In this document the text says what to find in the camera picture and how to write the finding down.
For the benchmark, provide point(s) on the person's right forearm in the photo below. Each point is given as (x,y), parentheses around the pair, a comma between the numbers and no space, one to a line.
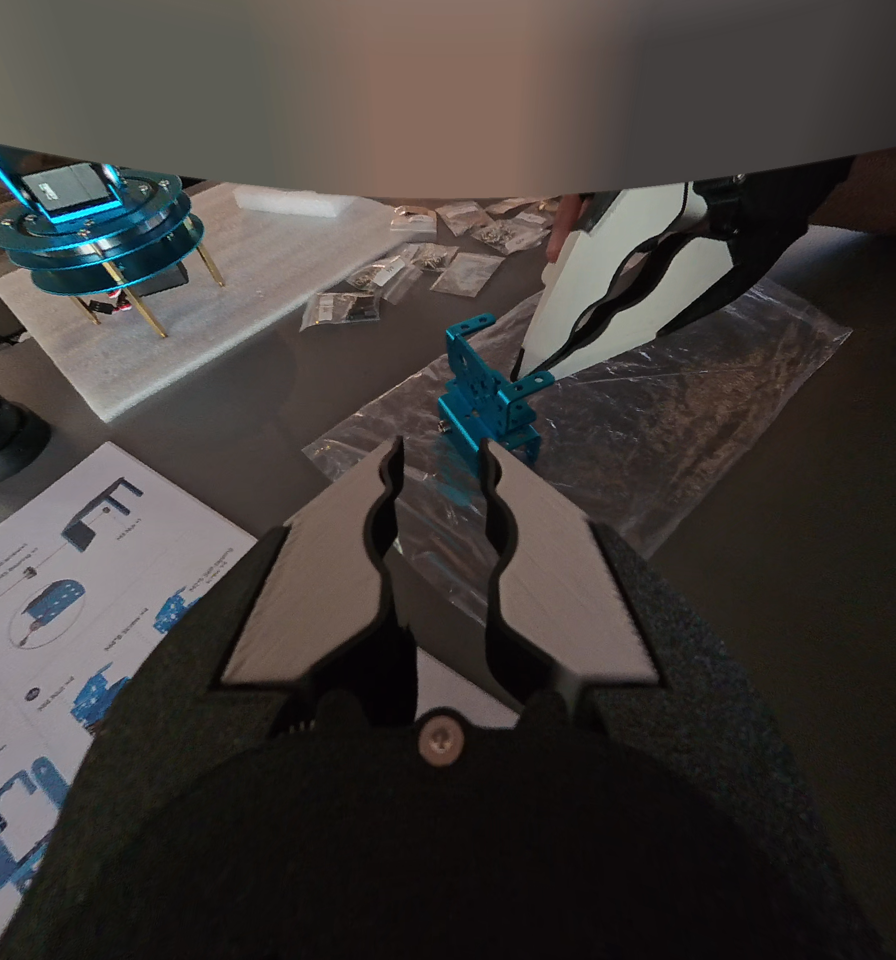
(883,202)

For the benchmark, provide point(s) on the blue metal bracket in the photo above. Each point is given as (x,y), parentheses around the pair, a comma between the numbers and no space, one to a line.
(478,375)
(470,431)

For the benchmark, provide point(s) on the assembly instruction booklet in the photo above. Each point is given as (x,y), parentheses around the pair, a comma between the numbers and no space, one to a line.
(80,585)

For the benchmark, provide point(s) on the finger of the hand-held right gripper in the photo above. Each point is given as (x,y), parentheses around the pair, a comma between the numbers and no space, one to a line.
(680,285)
(590,255)

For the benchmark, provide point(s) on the pile of small screw bags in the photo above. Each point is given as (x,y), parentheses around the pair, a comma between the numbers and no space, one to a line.
(455,270)

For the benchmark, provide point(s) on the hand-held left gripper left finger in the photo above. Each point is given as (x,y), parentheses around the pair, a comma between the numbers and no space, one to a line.
(305,615)

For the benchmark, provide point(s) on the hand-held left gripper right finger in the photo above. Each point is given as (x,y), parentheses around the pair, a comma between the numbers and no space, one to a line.
(575,615)

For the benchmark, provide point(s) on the dark desk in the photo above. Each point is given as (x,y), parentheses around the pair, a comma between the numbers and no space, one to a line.
(830,525)

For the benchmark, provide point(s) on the person's right hand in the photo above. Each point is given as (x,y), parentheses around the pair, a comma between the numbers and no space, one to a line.
(564,225)

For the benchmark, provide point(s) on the white foam sheet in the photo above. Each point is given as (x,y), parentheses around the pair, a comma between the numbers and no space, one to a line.
(230,300)

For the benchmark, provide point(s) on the large clear plastic bag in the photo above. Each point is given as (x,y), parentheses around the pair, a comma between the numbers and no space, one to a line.
(680,420)

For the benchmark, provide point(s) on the blue toy robot arm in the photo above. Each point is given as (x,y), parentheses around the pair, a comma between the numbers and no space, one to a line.
(95,225)

